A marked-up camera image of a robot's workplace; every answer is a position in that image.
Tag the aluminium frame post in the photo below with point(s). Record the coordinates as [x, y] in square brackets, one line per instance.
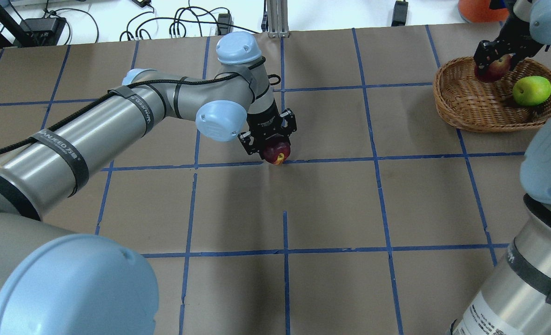
[275, 18]

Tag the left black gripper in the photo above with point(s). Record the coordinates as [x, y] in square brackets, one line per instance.
[262, 122]

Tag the green apple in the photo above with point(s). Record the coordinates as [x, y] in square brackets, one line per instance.
[531, 91]

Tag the brown wicker basket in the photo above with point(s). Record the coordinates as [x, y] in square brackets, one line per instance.
[471, 105]

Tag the black power adapter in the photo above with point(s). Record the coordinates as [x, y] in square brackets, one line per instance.
[400, 13]

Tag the dark red apple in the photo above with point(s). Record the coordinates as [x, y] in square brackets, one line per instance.
[276, 151]

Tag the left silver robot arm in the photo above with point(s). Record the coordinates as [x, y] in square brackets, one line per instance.
[58, 282]

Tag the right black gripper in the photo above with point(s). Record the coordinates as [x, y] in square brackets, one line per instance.
[511, 41]

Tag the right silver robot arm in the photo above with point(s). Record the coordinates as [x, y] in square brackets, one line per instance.
[516, 298]

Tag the orange bucket with lid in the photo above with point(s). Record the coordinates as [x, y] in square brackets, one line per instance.
[482, 11]

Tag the red yellow apple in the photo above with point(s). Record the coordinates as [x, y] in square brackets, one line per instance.
[496, 70]

